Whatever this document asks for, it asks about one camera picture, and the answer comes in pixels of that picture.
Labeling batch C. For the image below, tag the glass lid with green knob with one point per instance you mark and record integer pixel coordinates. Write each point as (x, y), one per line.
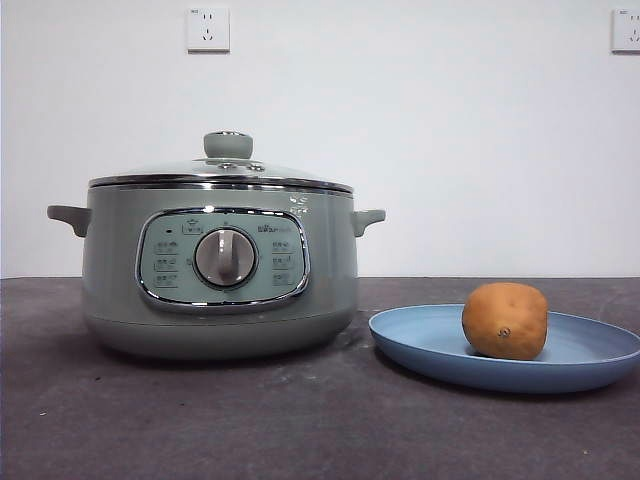
(227, 145)

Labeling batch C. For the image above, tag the pale green electric steamer pot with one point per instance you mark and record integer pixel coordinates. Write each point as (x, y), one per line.
(117, 300)

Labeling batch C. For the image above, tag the white wall socket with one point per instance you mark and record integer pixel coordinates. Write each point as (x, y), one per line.
(627, 30)
(208, 30)

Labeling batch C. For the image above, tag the brown potato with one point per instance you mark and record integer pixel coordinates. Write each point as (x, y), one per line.
(505, 320)

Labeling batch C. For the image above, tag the blue round plate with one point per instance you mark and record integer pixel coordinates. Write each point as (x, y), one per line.
(425, 345)

